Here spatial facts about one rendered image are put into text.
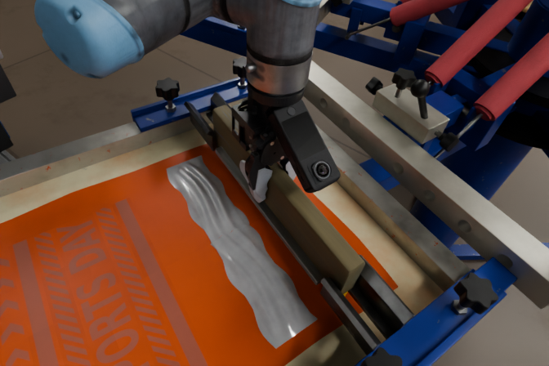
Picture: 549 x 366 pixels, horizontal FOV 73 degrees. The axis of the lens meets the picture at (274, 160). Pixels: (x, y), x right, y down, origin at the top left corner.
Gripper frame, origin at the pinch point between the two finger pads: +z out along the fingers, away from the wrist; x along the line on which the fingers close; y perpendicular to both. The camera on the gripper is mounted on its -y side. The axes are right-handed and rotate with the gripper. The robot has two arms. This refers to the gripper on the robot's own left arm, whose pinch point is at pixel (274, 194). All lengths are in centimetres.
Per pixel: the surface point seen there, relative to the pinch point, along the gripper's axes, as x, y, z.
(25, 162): 31.1, 27.7, 1.8
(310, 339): 6.7, -19.5, 5.4
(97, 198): 23.4, 17.4, 5.3
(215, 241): 10.6, 0.0, 5.1
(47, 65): 20, 229, 101
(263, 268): 6.7, -7.8, 4.9
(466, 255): -103, -14, 96
